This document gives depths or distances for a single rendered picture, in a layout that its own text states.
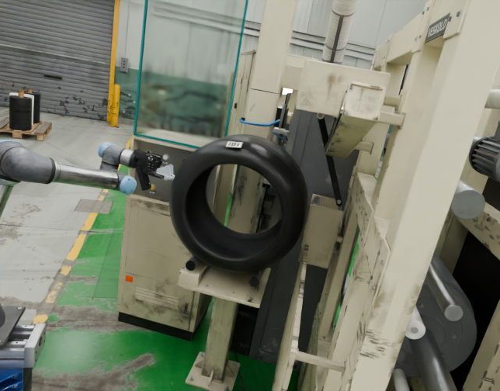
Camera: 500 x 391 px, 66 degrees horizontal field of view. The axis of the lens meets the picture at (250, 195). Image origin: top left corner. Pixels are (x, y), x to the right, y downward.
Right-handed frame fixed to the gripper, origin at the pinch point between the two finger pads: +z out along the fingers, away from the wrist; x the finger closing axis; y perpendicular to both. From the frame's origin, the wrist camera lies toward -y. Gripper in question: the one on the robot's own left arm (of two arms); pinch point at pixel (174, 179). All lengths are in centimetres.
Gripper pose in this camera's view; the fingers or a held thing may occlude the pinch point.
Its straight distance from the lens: 171.3
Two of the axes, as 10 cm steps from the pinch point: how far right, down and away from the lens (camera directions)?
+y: 2.9, -9.1, -3.0
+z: 9.4, 3.3, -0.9
